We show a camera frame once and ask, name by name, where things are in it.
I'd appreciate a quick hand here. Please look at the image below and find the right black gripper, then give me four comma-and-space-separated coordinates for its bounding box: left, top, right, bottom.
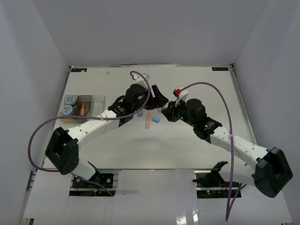
162, 97, 196, 128

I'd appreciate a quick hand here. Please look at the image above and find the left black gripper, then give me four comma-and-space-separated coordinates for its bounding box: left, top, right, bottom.
133, 85, 169, 113

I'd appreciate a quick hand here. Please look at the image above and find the orange correction tape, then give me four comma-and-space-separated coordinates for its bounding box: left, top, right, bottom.
78, 103, 86, 116

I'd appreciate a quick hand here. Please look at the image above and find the blue cleaning gel jar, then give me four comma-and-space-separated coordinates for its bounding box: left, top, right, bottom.
64, 95, 77, 107
61, 105, 75, 116

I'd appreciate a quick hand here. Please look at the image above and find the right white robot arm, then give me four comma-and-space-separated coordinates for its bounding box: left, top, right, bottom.
161, 98, 293, 198

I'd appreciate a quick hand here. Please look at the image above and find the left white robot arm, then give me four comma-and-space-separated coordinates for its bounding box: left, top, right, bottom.
45, 84, 169, 187

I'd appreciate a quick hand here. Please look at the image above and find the blue highlighter cap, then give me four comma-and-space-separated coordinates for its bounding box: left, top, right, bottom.
151, 116, 160, 123

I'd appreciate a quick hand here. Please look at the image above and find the orange pink highlighter pen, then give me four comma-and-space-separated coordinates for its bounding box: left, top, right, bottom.
145, 112, 151, 129

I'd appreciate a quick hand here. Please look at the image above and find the clear compartment organizer tray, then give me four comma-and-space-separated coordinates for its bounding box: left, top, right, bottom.
59, 95, 106, 124

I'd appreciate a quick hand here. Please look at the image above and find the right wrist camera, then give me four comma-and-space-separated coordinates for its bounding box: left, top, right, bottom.
173, 86, 188, 106

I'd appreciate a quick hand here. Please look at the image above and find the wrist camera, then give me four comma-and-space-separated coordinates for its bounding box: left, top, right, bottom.
173, 86, 188, 106
131, 73, 150, 88

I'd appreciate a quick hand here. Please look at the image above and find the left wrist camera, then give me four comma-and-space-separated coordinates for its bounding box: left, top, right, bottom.
131, 73, 150, 88

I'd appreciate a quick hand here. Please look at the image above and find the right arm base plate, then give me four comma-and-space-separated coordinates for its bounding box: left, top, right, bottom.
192, 172, 229, 199

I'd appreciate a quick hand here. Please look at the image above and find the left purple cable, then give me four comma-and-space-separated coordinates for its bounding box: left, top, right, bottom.
28, 70, 150, 197

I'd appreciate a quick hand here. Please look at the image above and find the purple cable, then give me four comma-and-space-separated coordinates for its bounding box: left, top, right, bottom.
180, 82, 247, 222
28, 70, 150, 197

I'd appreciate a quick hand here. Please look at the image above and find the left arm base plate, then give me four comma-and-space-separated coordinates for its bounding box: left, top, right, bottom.
71, 173, 114, 189

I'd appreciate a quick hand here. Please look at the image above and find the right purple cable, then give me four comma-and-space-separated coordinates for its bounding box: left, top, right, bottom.
180, 82, 247, 222

